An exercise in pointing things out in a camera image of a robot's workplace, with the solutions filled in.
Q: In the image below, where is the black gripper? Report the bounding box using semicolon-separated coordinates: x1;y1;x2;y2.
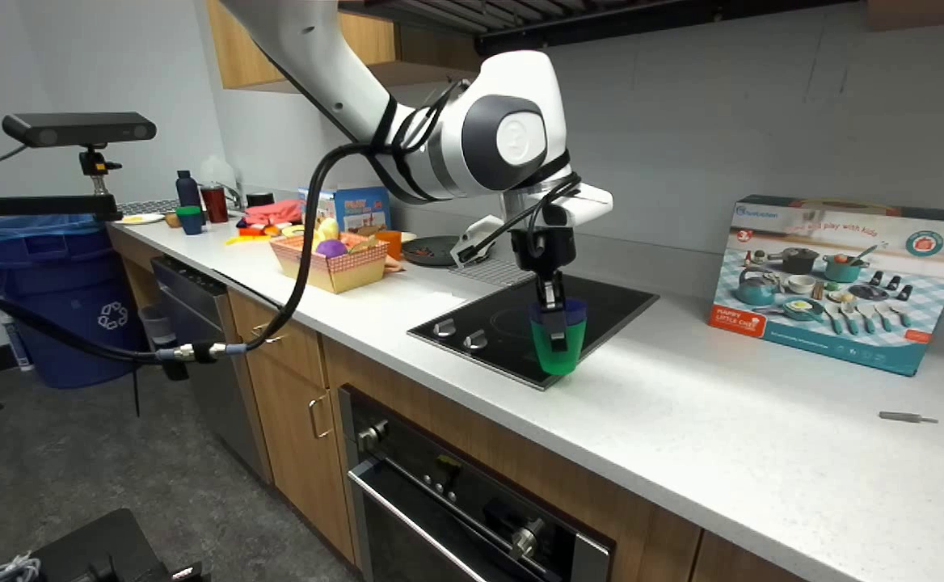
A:
506;199;580;325

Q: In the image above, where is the blue plastic cup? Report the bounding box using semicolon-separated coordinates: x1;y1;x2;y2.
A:
528;297;591;339

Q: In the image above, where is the green plastic cup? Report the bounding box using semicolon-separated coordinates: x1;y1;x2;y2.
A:
528;318;591;382

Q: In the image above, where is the black glass cooktop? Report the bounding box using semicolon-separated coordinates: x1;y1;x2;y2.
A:
404;267;663;390

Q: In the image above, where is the black round pan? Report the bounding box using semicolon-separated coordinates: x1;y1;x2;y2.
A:
396;232;466;272

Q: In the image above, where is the orange toy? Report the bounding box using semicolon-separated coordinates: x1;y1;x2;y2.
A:
371;226;409;262

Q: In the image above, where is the blue toy card box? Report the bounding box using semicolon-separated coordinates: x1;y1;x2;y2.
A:
328;183;393;238

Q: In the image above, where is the wooden crate with items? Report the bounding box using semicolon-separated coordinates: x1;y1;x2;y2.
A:
267;226;391;297

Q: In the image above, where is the black built-in oven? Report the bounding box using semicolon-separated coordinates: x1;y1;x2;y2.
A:
337;382;617;582

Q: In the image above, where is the silver oven knob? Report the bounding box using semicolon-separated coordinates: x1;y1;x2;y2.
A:
506;515;552;561
356;416;391;456

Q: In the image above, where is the wooden cabinet drawer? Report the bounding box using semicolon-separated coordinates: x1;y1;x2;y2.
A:
223;285;328;390

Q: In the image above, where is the dark range hood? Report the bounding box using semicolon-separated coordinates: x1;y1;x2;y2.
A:
338;0;852;57

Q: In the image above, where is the toy cookware set box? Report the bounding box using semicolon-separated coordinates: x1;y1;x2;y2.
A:
705;190;944;382

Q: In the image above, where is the wooden cabinet door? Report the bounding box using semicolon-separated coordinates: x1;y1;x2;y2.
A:
687;531;810;582
240;345;358;567

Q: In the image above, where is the grey dishwasher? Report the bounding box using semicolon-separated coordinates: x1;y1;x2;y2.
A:
148;253;274;485

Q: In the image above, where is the dark red cup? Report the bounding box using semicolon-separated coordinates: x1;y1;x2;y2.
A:
199;180;231;226

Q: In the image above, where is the small green blue cup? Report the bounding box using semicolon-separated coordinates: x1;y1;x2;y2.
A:
171;199;211;238

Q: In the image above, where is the grey pen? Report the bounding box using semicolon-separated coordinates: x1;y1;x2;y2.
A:
876;407;941;427

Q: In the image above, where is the blue bottle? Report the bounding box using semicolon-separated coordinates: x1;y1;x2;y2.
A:
171;165;203;212

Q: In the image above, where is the yellow plate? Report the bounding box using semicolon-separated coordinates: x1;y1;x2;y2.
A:
114;207;169;230

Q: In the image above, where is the blue recycling bin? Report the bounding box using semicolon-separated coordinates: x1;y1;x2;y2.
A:
0;209;148;395

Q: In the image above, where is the black breadboard table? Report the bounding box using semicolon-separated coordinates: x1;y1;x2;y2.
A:
26;503;214;582

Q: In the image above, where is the silver cabinet door handle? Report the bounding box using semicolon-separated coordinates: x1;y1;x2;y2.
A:
304;390;338;444

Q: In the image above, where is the silver oven handle bar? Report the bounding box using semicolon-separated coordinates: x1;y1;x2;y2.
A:
347;459;466;582

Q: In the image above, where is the silver drawer handle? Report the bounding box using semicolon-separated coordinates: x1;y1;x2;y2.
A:
253;321;286;353

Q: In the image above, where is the thick black cable hose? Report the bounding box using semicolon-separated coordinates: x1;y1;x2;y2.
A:
0;140;389;369

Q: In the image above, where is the black stereo camera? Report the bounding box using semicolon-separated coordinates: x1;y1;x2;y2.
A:
0;109;162;153

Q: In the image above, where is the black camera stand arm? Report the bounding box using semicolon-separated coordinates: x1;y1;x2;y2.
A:
0;143;126;224

